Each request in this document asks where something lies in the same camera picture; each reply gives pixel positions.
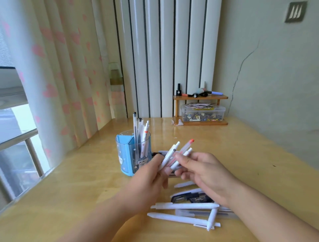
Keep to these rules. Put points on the white pen with black clip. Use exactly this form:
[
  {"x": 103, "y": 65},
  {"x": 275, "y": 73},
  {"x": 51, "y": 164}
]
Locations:
[{"x": 172, "y": 150}]

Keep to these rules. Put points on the short white pen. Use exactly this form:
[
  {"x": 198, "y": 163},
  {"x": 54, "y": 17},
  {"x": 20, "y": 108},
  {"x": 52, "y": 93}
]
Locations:
[{"x": 211, "y": 219}]

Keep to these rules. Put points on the person's left hand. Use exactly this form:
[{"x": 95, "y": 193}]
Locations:
[{"x": 142, "y": 187}]

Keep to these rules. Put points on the bunch of upright pens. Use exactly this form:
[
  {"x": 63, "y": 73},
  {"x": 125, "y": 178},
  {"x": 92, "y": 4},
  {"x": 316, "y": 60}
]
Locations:
[{"x": 144, "y": 132}]

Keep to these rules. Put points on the crumpled white paper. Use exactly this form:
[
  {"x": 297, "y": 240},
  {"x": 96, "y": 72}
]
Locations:
[{"x": 176, "y": 122}]

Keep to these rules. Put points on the white vertical radiator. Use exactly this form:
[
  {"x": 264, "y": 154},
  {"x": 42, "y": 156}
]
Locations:
[{"x": 154, "y": 49}]

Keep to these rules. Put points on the grey wall vent plate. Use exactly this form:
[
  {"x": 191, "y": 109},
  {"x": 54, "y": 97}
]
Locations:
[{"x": 295, "y": 11}]

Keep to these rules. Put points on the small wooden shelf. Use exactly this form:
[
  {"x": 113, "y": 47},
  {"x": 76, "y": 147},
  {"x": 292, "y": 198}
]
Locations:
[{"x": 211, "y": 97}]

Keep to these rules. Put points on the person's right fingers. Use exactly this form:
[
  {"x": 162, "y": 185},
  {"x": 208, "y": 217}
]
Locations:
[{"x": 187, "y": 157}]

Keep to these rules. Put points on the metal window railing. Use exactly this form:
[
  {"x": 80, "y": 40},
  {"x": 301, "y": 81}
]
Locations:
[{"x": 15, "y": 139}]

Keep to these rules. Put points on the clear plastic storage box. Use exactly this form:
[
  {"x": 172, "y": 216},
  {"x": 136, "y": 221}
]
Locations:
[{"x": 203, "y": 116}]

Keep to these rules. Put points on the person's right forearm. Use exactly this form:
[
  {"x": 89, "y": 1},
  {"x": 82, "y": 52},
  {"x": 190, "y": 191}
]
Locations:
[{"x": 269, "y": 219}]

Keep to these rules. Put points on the pink pen with red cap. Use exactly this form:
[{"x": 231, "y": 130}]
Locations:
[{"x": 185, "y": 147}]

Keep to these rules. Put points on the person's left forearm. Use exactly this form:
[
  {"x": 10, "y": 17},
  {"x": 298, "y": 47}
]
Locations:
[{"x": 99, "y": 224}]

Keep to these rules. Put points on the pile of stickers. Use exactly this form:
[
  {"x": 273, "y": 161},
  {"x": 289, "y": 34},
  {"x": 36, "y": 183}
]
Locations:
[{"x": 199, "y": 106}]

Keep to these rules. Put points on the light blue small object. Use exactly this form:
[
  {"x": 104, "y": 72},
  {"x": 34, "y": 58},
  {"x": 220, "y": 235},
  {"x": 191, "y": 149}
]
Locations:
[{"x": 200, "y": 90}]

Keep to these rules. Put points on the dark pen with metal clip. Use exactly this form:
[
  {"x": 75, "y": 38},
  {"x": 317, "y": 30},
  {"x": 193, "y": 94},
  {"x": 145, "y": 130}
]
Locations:
[{"x": 192, "y": 199}]

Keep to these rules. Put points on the plain white pen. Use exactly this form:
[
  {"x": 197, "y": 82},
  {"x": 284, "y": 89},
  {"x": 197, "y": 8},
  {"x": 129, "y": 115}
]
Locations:
[{"x": 188, "y": 151}]

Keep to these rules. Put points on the pink heart curtain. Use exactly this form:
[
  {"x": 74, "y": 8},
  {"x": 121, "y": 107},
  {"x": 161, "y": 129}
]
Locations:
[{"x": 62, "y": 74}]

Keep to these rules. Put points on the black nail polish bottle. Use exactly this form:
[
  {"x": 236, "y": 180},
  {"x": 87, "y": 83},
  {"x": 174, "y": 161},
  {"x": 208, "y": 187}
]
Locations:
[{"x": 178, "y": 91}]

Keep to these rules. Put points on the person's left thumb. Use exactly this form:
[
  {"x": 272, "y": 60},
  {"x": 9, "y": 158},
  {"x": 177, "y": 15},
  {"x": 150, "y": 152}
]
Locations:
[{"x": 158, "y": 160}]

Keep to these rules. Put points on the person's right hand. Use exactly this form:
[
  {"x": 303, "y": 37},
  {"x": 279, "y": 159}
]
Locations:
[{"x": 211, "y": 177}]

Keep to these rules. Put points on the black marker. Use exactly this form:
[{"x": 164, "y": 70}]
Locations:
[{"x": 199, "y": 95}]

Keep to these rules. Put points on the purple highlighter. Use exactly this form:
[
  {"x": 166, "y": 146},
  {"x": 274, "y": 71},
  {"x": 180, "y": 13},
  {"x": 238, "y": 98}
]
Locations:
[{"x": 215, "y": 93}]

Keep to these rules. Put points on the blue cartoon pen holder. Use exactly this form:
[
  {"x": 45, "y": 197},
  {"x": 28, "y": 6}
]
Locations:
[{"x": 127, "y": 159}]

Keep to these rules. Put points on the long white pen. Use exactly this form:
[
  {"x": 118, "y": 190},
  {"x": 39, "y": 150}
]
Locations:
[
  {"x": 179, "y": 219},
  {"x": 184, "y": 206}
]

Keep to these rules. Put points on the translucent frosted pen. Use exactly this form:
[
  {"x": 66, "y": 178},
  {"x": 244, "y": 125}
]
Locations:
[{"x": 196, "y": 213}]

